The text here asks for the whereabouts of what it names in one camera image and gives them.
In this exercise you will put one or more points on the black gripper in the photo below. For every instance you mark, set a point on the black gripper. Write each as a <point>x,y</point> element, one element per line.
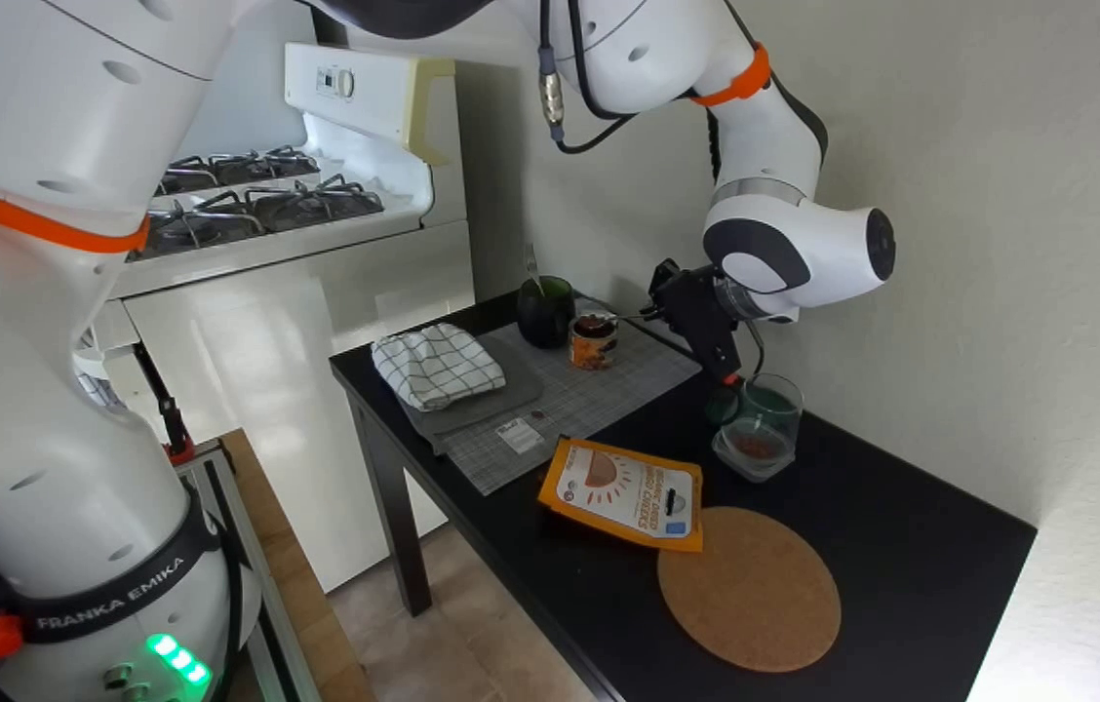
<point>701,304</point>

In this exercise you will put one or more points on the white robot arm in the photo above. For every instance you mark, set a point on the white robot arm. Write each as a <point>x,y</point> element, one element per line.
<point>109,571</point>

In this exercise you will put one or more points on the orange labelled food can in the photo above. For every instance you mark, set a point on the orange labelled food can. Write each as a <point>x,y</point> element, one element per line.
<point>592,340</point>

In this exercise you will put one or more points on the clear plastic container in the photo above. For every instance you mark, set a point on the clear plastic container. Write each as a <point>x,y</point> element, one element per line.
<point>760,427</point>

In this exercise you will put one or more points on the black mug green inside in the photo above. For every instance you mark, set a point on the black mug green inside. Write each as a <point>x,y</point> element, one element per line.
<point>545,310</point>

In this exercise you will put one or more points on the grey woven placemat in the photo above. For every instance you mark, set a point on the grey woven placemat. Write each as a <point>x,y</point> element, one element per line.
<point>546,393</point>

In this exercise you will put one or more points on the small white paper tag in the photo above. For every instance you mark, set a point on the small white paper tag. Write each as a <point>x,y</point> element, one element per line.
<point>522,434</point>

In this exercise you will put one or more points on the white checked dish towel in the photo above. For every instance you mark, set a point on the white checked dish towel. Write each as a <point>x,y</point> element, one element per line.
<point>436,368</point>

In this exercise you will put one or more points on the round cork mat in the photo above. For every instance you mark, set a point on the round cork mat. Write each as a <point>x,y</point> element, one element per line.
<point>753,593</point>

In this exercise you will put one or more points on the black side table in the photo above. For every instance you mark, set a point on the black side table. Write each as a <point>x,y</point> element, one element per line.
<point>843,577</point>

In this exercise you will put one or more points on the white gas stove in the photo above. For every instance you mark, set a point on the white gas stove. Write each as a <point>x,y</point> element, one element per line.
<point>373,241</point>

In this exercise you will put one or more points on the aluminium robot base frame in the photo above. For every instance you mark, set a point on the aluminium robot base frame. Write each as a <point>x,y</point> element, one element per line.
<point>297,650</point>

